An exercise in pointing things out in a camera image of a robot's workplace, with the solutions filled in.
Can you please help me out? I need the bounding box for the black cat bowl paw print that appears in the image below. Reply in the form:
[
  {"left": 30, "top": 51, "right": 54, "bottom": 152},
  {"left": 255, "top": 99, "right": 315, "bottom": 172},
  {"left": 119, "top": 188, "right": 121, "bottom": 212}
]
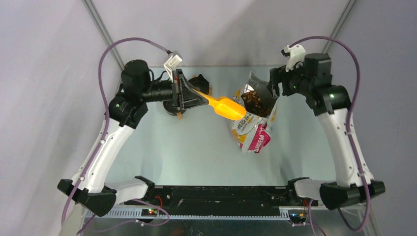
[{"left": 188, "top": 74, "right": 212, "bottom": 95}]

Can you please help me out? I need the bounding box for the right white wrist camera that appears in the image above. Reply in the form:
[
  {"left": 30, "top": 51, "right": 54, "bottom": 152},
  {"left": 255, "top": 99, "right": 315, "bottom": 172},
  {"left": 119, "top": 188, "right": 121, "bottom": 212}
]
[{"left": 281, "top": 44, "right": 306, "bottom": 72}]

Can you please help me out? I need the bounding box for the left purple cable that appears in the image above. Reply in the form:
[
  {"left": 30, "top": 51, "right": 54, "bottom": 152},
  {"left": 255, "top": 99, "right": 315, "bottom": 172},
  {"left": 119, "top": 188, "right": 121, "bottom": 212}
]
[{"left": 61, "top": 37, "right": 173, "bottom": 236}]

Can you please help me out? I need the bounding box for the orange plastic scoop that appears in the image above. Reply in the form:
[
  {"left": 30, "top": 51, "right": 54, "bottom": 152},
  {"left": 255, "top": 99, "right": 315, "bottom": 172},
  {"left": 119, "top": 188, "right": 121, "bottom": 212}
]
[{"left": 192, "top": 89, "right": 246, "bottom": 120}]

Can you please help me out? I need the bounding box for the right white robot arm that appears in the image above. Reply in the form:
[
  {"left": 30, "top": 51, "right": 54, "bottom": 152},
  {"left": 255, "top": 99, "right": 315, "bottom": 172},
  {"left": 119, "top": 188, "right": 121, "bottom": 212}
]
[{"left": 269, "top": 52, "right": 386, "bottom": 210}]

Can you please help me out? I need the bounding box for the pet food kibble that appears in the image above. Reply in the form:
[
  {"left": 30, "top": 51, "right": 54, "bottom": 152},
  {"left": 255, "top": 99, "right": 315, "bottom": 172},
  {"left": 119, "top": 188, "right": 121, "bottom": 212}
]
[{"left": 241, "top": 91, "right": 272, "bottom": 118}]

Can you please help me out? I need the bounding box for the pet food bag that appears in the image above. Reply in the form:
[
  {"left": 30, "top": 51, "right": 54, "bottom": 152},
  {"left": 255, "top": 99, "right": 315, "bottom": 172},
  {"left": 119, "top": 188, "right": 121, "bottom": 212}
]
[{"left": 229, "top": 72, "right": 278, "bottom": 153}]

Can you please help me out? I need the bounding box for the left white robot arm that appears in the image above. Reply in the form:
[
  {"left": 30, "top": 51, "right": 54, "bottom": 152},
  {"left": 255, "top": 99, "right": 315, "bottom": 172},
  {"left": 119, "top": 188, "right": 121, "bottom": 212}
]
[{"left": 58, "top": 59, "right": 211, "bottom": 217}]

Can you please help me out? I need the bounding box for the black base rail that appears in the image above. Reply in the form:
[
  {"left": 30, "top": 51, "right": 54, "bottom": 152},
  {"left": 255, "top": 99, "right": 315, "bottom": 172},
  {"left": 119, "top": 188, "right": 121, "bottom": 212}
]
[{"left": 142, "top": 185, "right": 310, "bottom": 217}]

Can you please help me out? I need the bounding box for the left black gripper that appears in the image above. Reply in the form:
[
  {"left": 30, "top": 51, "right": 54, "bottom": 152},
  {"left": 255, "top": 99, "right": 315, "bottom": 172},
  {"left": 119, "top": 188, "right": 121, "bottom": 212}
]
[{"left": 140, "top": 69, "right": 209, "bottom": 110}]

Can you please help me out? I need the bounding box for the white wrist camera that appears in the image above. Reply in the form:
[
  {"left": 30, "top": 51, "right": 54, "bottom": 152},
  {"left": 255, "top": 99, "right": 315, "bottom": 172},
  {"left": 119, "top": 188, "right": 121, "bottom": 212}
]
[
  {"left": 281, "top": 44, "right": 306, "bottom": 72},
  {"left": 163, "top": 51, "right": 183, "bottom": 82}
]

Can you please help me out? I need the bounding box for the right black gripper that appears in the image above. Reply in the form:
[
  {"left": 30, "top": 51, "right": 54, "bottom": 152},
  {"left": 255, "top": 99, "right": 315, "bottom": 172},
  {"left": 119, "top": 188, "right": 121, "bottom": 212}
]
[{"left": 267, "top": 58, "right": 313, "bottom": 98}]

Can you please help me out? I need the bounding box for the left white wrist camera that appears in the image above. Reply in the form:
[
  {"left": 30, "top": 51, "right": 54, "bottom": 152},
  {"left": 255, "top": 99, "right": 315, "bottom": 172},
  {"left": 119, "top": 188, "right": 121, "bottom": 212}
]
[{"left": 163, "top": 51, "right": 183, "bottom": 82}]

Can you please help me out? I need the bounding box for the black cat bowl fish print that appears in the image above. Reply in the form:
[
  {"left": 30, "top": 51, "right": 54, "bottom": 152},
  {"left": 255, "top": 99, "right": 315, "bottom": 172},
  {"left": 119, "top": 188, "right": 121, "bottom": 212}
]
[{"left": 162, "top": 101, "right": 186, "bottom": 119}]

